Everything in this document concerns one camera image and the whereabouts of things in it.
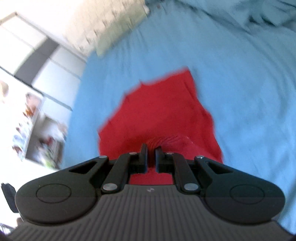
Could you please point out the white wardrobe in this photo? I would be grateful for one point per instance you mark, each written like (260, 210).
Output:
(38, 61)

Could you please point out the white shelf unit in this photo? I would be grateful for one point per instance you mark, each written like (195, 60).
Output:
(33, 127)

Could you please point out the green pillow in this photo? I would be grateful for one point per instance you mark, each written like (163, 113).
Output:
(123, 24)

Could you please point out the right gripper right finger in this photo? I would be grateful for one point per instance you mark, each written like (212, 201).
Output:
(176, 165)

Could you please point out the red knit sweater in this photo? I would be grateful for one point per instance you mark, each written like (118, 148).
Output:
(165, 113)

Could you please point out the blue bed sheet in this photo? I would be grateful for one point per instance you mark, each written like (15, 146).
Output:
(245, 79)

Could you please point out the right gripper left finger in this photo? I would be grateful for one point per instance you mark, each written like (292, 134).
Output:
(126, 165)

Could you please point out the rolled blue duvet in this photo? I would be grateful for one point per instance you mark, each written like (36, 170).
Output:
(246, 14)

